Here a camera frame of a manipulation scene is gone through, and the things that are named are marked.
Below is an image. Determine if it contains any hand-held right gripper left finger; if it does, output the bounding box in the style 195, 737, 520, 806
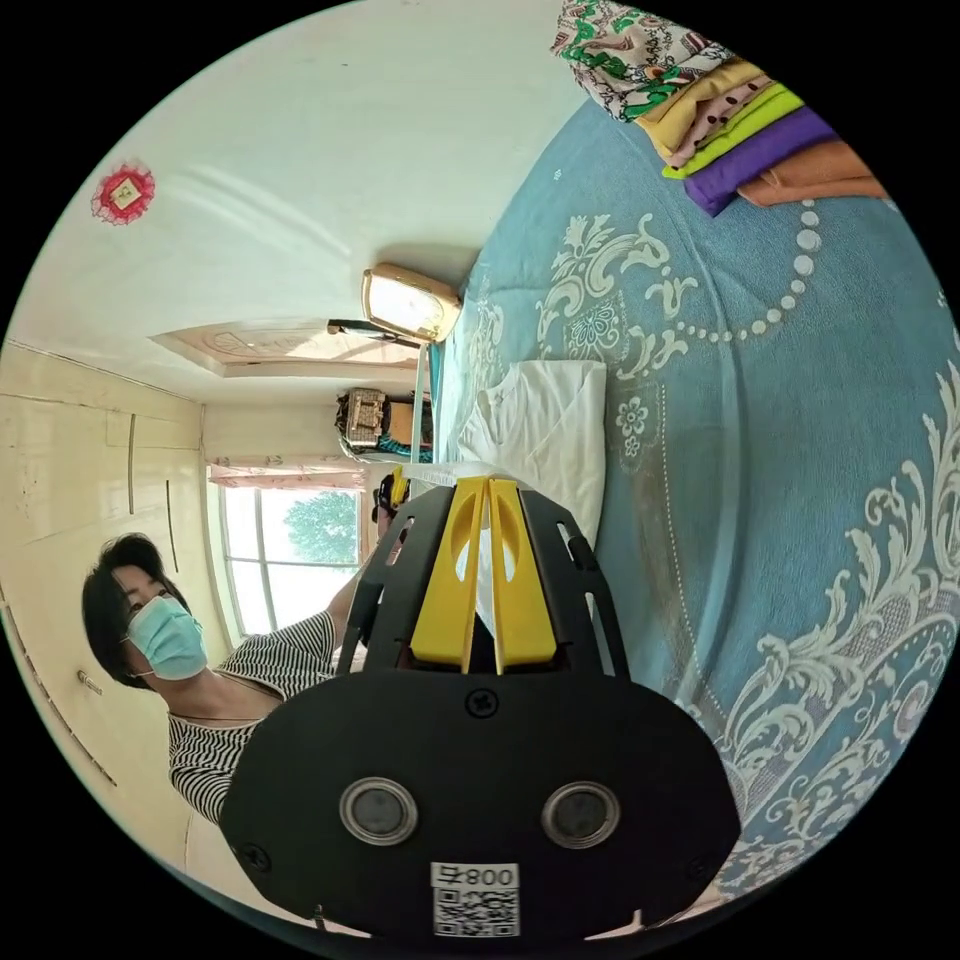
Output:
409, 478, 488, 674

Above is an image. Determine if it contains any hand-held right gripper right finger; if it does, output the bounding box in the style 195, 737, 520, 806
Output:
487, 478, 562, 674

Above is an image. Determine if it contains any white short sleeve shirt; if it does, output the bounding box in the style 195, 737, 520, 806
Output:
403, 359, 609, 639

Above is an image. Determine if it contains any person's left forearm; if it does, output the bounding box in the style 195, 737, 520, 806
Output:
327, 524, 385, 639

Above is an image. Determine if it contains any woven brown bag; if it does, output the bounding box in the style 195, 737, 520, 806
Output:
335, 386, 393, 457

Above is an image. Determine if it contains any pink patterned curtain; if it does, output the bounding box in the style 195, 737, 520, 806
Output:
207, 454, 370, 490

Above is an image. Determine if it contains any window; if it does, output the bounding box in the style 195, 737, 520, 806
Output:
217, 485, 370, 640

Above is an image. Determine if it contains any person's body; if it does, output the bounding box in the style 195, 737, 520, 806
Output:
80, 531, 340, 828

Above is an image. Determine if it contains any bed with blue patterned quilt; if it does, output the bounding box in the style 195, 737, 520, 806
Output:
424, 95, 960, 901

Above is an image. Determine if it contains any cream cupboard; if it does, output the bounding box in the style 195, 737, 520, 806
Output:
0, 341, 208, 571

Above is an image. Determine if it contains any pile of clothes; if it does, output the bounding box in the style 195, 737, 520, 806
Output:
549, 0, 895, 220

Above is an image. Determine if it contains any cream headboard with gold frame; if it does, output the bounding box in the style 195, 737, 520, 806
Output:
361, 261, 462, 345

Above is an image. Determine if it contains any red round wall ornament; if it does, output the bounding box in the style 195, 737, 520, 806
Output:
90, 163, 157, 226

